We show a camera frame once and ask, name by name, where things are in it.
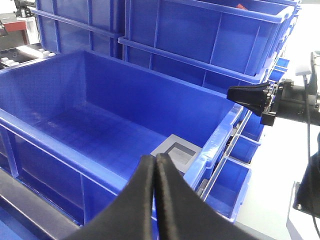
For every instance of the white roller conveyor track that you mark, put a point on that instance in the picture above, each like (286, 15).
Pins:
(15, 56)

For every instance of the small blue bin lower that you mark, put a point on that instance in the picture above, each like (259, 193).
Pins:
(229, 190)

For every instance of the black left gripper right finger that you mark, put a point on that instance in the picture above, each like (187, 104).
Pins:
(182, 214)

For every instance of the gray square base block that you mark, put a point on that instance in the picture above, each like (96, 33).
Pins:
(182, 152)

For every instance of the stacked blue bin upper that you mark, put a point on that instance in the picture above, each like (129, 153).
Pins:
(194, 39)

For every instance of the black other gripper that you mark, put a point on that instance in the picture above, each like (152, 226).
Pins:
(282, 99)

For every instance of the blue target bin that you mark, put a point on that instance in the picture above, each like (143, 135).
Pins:
(74, 126)

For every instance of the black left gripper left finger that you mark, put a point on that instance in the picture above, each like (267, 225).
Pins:
(128, 217)

